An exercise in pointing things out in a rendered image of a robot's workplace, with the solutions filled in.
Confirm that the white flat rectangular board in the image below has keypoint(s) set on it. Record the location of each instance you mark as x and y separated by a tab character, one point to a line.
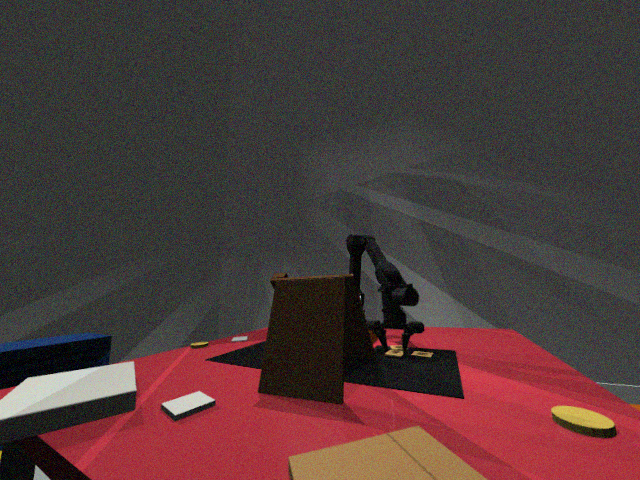
52	402

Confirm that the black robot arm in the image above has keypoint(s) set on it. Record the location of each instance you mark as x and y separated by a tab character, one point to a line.
394	289

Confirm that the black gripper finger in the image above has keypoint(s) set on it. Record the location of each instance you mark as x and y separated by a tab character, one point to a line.
405	339
382	337

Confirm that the white square tile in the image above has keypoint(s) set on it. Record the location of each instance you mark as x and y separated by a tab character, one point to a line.
187	405

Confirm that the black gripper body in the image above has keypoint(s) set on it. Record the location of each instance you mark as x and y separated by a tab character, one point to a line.
393	321

